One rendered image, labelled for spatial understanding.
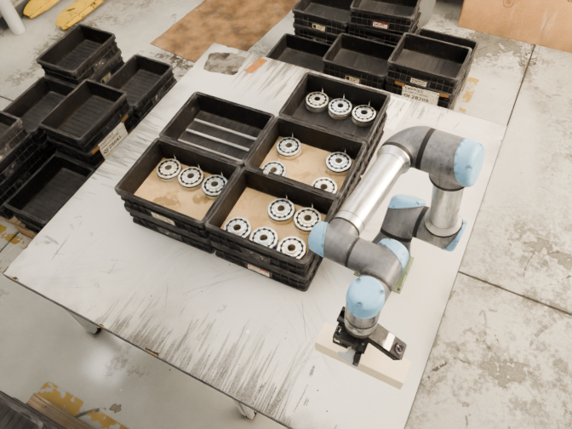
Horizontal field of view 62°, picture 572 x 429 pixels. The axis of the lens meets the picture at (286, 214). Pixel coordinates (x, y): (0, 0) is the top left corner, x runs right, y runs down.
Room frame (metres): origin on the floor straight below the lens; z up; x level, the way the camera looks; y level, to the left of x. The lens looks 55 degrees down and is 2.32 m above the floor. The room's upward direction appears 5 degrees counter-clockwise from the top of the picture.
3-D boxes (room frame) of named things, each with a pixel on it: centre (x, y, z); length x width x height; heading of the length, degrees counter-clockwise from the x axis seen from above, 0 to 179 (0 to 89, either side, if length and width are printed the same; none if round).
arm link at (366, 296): (0.41, -0.15, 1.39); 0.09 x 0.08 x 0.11; 143
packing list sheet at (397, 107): (1.72, -0.46, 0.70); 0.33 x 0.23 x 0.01; 59
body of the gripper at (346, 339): (0.41, -0.14, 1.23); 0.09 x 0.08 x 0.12; 59
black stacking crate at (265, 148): (1.24, -0.10, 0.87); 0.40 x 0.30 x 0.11; 61
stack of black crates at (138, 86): (2.35, 0.83, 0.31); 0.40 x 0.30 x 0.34; 149
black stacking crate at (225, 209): (0.98, 0.05, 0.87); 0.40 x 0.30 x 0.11; 61
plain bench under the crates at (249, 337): (1.24, 0.04, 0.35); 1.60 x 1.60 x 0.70; 59
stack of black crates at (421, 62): (2.20, -0.88, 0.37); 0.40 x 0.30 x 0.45; 59
